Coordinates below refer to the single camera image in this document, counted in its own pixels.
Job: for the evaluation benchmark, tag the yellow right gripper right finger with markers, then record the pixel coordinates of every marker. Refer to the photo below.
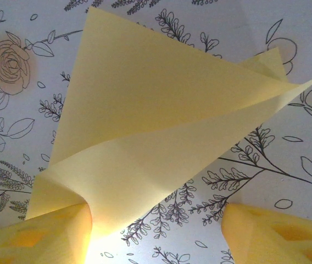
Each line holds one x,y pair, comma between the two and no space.
277,236

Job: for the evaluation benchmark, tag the yellow cloth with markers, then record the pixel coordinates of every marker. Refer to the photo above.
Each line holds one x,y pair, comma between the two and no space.
150,110

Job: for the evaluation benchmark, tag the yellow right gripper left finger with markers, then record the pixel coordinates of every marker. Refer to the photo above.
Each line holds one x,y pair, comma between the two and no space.
35,239

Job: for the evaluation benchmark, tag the floral tablecloth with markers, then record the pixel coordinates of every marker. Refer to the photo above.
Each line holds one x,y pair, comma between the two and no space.
13,123

